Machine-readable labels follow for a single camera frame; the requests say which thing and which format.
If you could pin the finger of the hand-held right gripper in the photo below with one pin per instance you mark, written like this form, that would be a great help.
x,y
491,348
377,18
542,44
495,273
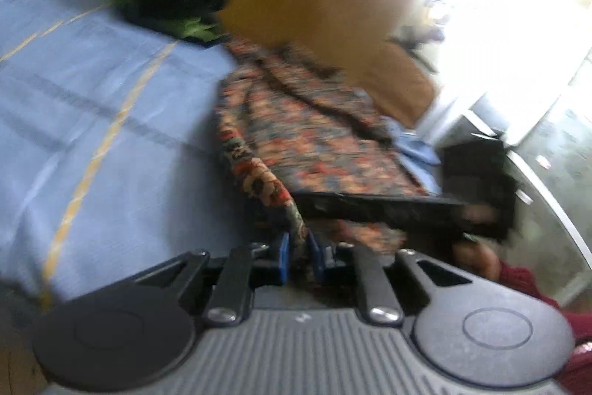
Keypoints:
x,y
379,212

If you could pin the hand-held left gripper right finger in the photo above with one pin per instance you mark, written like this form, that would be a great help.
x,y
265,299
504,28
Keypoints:
x,y
314,261

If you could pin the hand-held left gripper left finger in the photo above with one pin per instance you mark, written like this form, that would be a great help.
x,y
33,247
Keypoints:
x,y
283,258

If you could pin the floral print garment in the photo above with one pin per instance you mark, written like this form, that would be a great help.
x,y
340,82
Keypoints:
x,y
300,131

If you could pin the person's right hand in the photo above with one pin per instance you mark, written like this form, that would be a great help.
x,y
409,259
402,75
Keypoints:
x,y
478,258

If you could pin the navy garment with green lining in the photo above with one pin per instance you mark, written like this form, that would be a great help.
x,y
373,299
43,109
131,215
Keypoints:
x,y
194,29

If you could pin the light blue bed sheet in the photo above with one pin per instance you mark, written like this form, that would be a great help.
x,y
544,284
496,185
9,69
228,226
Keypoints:
x,y
92,99

